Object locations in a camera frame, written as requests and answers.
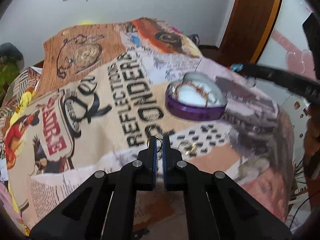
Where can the printed newspaper pattern blanket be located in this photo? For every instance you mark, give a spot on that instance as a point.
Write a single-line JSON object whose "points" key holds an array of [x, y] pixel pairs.
{"points": [[112, 105]]}

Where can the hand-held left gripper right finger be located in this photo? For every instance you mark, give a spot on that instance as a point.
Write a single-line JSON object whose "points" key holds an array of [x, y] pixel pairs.
{"points": [[165, 160]]}

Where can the pink swirl border strip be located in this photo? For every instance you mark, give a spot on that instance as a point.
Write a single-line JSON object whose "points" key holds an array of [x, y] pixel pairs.
{"points": [[287, 40]]}

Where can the pink heart wall sticker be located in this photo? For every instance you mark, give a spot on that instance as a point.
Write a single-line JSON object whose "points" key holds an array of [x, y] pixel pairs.
{"points": [[298, 62]]}

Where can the green cloth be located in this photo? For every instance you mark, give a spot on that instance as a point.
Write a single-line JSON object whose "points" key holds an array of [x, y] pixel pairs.
{"points": [[6, 77]]}

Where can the gold hoop earring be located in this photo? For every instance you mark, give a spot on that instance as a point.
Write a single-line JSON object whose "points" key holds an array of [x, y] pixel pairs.
{"points": [[159, 136]]}

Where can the purple heart-shaped tin box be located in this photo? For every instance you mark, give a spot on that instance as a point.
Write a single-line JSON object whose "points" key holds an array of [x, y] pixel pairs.
{"points": [[195, 113]]}

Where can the dark teal cloth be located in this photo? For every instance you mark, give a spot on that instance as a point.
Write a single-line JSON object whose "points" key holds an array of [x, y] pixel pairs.
{"points": [[11, 53]]}

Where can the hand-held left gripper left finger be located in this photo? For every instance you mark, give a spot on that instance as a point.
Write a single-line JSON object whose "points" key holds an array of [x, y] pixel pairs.
{"points": [[154, 155]]}

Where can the yellow cloth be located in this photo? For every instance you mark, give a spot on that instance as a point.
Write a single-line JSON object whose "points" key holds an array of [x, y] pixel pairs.
{"points": [[25, 100]]}

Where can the dark grey bag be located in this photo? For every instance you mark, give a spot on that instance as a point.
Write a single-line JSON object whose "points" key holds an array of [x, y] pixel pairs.
{"points": [[193, 40]]}

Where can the dark brown wooden door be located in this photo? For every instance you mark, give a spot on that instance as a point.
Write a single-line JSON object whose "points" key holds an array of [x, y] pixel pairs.
{"points": [[247, 17]]}

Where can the striped bed sheet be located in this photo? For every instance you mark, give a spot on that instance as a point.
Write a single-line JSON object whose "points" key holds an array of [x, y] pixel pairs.
{"points": [[22, 80]]}

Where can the magenta cloth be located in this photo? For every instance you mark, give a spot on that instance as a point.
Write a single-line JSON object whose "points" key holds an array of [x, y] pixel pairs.
{"points": [[177, 30]]}

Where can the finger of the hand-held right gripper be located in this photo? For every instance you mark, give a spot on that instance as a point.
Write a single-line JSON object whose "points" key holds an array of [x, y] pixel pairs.
{"points": [[275, 76], [314, 42]]}

